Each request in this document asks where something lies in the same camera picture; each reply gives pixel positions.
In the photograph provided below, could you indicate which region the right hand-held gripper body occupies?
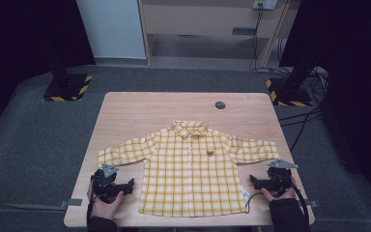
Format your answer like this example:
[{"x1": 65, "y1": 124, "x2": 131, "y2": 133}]
[{"x1": 265, "y1": 159, "x2": 300, "y2": 198}]

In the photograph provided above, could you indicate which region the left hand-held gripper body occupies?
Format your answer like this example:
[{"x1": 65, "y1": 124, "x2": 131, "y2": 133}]
[{"x1": 90, "y1": 162, "x2": 121, "y2": 204}]

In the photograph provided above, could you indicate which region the yellow plaid shirt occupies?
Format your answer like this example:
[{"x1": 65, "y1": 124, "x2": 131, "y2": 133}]
[{"x1": 97, "y1": 120, "x2": 280, "y2": 218}]

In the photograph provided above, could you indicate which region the person's right hand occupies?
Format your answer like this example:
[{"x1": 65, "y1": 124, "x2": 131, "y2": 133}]
[{"x1": 260, "y1": 175, "x2": 298, "y2": 203}]

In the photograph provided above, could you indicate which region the person's left hand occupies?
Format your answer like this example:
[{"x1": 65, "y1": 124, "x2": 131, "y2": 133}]
[{"x1": 86, "y1": 182, "x2": 125, "y2": 221}]

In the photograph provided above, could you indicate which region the grey tape piece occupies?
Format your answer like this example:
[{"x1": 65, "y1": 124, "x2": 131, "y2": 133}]
[
  {"x1": 297, "y1": 199, "x2": 319, "y2": 208},
  {"x1": 59, "y1": 198, "x2": 83, "y2": 210}
]

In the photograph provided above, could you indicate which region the black stand with striped base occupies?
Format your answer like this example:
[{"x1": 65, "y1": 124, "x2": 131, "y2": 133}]
[
  {"x1": 43, "y1": 57, "x2": 94, "y2": 102},
  {"x1": 265, "y1": 61, "x2": 318, "y2": 107}
]

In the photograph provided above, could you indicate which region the black curtain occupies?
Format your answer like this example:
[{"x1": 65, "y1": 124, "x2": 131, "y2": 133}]
[
  {"x1": 0, "y1": 0, "x2": 97, "y2": 143},
  {"x1": 279, "y1": 0, "x2": 371, "y2": 209}
]

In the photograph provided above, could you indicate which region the grey label on shelf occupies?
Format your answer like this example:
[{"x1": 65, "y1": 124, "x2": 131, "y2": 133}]
[{"x1": 231, "y1": 27, "x2": 258, "y2": 36}]

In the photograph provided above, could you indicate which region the white panel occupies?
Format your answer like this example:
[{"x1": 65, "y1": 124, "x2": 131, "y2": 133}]
[{"x1": 75, "y1": 0, "x2": 147, "y2": 60}]

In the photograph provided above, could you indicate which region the white power socket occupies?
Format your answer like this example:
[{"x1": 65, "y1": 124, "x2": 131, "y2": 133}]
[{"x1": 252, "y1": 0, "x2": 278, "y2": 11}]

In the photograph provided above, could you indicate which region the left hand-held gripper cable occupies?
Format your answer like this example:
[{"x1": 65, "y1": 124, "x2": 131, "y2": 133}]
[{"x1": 85, "y1": 192, "x2": 95, "y2": 227}]

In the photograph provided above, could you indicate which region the bundle of black floor cables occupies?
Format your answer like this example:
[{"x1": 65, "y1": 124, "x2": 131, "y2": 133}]
[{"x1": 277, "y1": 66, "x2": 330, "y2": 153}]

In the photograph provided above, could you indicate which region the grey strap on floor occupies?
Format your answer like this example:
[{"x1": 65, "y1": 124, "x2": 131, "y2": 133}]
[{"x1": 0, "y1": 202, "x2": 62, "y2": 212}]

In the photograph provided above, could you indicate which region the black cable from socket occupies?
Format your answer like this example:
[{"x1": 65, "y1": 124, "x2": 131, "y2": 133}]
[{"x1": 248, "y1": 3, "x2": 283, "y2": 73}]

